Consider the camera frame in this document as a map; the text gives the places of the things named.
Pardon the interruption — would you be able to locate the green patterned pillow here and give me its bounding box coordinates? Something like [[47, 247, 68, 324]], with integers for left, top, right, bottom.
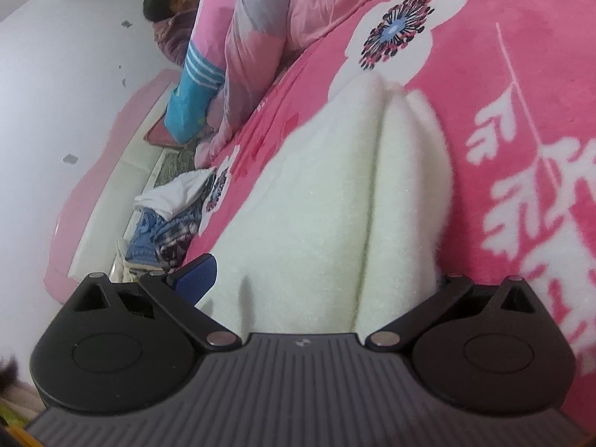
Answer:
[[153, 142, 206, 189]]

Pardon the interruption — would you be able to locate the pink white headboard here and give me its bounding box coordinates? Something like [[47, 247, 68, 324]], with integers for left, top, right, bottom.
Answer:
[[43, 69, 180, 301]]

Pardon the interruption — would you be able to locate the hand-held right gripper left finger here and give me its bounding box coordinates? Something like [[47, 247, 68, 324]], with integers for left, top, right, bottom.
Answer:
[[70, 254, 243, 352]]

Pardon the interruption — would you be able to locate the child in purple jacket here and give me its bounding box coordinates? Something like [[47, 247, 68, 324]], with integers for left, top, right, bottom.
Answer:
[[153, 0, 203, 68]]

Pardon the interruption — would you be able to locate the white deer sweater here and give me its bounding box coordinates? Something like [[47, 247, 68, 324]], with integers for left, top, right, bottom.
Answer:
[[184, 75, 454, 338]]

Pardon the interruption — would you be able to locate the person's green clothing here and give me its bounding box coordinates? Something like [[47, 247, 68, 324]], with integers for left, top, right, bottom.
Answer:
[[0, 398, 33, 434]]

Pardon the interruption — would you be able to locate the person's head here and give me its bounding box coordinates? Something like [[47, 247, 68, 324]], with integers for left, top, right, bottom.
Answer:
[[0, 351, 22, 394], [143, 0, 191, 23]]

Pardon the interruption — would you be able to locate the blue striped quilt cover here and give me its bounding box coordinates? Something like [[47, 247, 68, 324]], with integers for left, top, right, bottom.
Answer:
[[164, 39, 226, 146]]

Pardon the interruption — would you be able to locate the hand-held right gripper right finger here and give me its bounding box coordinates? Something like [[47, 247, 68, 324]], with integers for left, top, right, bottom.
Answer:
[[365, 274, 537, 352]]

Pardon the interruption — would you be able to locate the blue denim garment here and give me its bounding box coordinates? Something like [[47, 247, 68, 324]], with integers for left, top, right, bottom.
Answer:
[[125, 209, 164, 268]]

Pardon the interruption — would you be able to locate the pink cushion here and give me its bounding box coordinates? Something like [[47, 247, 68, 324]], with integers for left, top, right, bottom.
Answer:
[[143, 114, 184, 150]]

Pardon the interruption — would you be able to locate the plaid shirt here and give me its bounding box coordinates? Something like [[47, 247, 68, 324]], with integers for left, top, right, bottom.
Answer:
[[156, 209, 206, 271]]

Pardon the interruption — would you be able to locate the white t-shirt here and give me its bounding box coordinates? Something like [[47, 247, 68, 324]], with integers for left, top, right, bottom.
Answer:
[[134, 168, 217, 219]]

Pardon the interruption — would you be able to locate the pink floral blanket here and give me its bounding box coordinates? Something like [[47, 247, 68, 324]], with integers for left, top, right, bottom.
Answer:
[[184, 0, 596, 429]]

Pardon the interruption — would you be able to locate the pink grey floral quilt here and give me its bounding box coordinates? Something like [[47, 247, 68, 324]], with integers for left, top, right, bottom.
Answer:
[[194, 0, 396, 168]]

